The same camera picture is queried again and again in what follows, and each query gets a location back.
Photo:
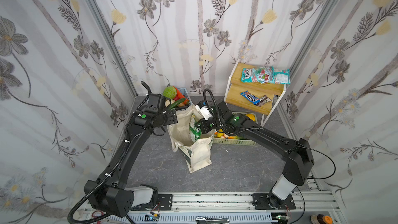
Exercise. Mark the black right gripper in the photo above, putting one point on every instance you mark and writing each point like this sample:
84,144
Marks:
200,125

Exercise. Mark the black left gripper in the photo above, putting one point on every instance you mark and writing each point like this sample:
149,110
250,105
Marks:
171,117

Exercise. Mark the green tea snack packet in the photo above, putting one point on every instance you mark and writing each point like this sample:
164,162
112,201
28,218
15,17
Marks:
195,128

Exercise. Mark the cream canvas grocery bag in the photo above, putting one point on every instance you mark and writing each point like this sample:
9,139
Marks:
197,155

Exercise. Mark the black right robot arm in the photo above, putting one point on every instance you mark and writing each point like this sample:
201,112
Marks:
296,154

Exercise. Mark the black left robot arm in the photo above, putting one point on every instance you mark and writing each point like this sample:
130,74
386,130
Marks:
108,193

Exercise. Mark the green cucumber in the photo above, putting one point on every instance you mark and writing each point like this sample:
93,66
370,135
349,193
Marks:
175,104

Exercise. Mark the green cabbage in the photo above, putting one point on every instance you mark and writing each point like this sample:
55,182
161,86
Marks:
170,92

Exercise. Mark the green plastic fruit basket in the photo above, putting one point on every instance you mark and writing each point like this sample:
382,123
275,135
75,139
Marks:
220,138

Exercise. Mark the blue plastic vegetable basket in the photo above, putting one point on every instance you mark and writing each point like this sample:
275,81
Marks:
181,106

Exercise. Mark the yellow orange citrus fruit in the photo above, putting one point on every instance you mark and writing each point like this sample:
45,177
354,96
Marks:
251,116

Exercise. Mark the blue chocolate bar packet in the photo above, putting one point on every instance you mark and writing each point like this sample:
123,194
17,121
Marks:
250,97

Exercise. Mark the brown snack bar packet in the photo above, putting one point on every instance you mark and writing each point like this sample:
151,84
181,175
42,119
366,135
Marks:
264,100

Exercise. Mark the red green candy packet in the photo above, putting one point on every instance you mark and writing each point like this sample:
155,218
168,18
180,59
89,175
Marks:
257,75

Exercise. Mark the white wooden two-tier shelf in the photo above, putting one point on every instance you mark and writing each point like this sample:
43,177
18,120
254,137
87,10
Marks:
235,87

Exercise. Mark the teal white snack packet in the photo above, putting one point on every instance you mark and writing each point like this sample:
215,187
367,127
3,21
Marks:
280,76

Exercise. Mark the orange capped bottle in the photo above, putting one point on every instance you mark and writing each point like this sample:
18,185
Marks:
321,219

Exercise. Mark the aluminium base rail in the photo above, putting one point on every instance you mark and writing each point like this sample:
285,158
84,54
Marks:
233,208

